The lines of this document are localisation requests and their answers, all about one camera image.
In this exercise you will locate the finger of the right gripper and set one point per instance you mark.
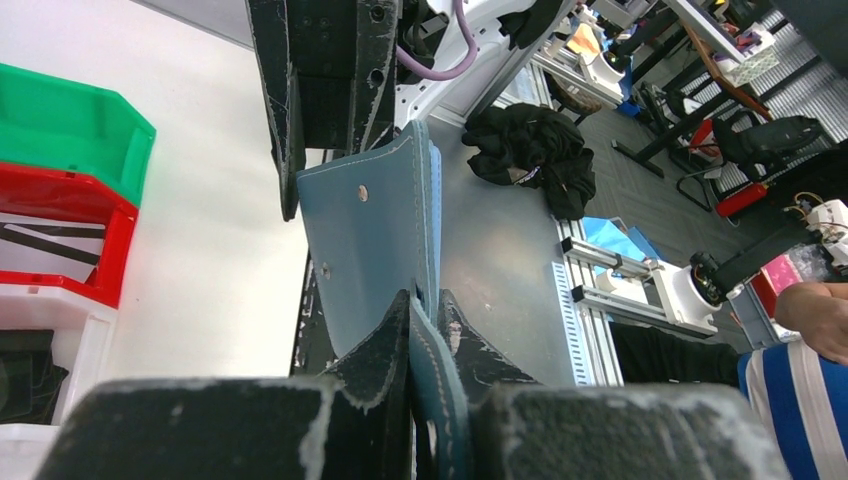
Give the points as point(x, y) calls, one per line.
point(270, 33)
point(373, 88)

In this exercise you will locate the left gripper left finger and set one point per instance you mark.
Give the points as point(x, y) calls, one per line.
point(232, 424)

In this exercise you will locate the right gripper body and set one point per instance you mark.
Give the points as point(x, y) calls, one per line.
point(322, 44)

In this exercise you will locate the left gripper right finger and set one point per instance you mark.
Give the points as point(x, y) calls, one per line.
point(518, 428)

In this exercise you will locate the blue card holder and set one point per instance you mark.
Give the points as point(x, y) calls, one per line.
point(373, 224)

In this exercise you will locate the white card with stripe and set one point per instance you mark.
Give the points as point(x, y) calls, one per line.
point(44, 246)

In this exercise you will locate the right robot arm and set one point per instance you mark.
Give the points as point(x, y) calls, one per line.
point(460, 55)

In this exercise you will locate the black card in white bin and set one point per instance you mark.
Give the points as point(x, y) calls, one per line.
point(30, 379)

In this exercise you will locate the black cloth pile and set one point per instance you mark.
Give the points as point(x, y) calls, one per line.
point(534, 147)

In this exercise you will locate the green bin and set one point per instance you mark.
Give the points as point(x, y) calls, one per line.
point(55, 123)

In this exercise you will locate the red bin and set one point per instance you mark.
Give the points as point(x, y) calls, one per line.
point(74, 197)

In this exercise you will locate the person in striped shirt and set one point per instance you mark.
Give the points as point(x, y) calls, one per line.
point(798, 389)

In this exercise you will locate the white bin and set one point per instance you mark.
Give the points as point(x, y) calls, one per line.
point(53, 347)

